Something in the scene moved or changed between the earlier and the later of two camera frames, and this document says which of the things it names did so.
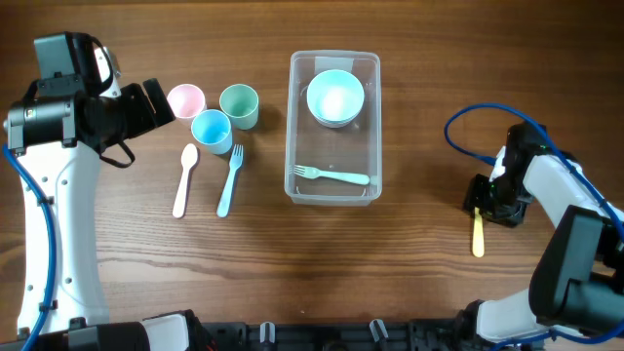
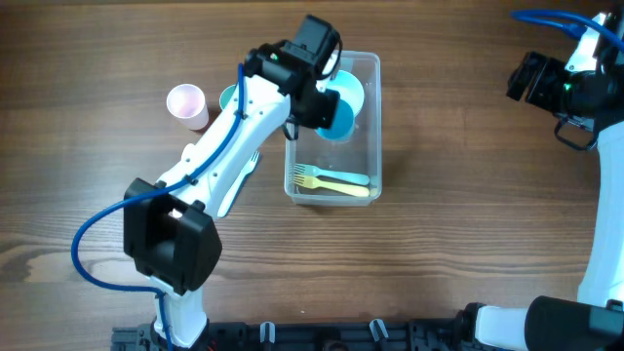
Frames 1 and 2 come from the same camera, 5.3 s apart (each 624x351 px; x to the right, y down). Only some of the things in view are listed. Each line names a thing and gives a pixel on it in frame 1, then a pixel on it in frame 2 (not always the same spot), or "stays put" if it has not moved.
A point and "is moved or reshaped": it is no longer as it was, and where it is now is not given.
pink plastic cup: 186,100 stays put
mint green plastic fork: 313,174 stays put
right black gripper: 490,206 -> 528,82
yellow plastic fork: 478,238 -> 342,188
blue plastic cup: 213,129 -> 341,125
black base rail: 446,334 stays put
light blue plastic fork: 235,160 is moved or reshaped
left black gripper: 135,109 -> 318,109
